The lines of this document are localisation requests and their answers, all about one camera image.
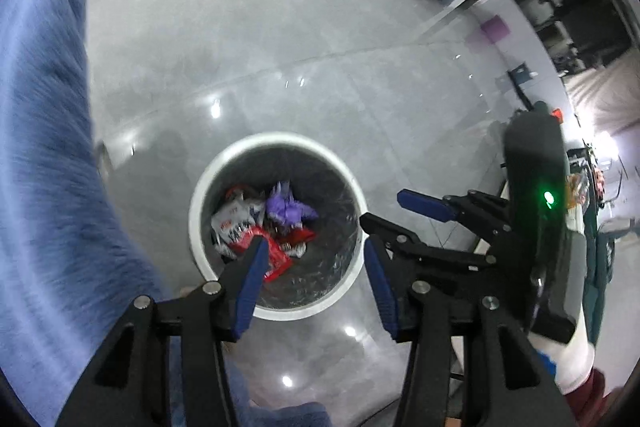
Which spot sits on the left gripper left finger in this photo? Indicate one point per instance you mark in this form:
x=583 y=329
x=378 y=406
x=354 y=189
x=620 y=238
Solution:
x=127 y=382

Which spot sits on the purple box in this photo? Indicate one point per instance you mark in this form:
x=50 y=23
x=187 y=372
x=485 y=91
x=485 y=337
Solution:
x=495 y=29

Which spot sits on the black trash bin liner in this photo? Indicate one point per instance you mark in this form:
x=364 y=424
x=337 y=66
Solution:
x=300 y=226

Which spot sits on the blue fluffy towel mat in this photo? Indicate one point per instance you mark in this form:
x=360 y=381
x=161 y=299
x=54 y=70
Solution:
x=68 y=269

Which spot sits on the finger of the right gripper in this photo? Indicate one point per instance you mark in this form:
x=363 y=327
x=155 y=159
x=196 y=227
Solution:
x=483 y=214
x=425 y=246

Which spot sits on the purple plastic bag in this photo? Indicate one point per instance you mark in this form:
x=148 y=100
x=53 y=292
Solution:
x=283 y=212

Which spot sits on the white round trash bin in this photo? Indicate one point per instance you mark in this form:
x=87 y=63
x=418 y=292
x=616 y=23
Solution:
x=277 y=226

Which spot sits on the small red chip packet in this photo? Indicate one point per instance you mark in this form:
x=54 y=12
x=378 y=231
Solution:
x=294 y=244

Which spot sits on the white printed paper wrapper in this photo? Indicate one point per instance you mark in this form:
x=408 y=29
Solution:
x=231 y=221

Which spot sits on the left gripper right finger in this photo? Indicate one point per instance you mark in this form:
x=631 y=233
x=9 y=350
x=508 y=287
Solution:
x=470 y=361

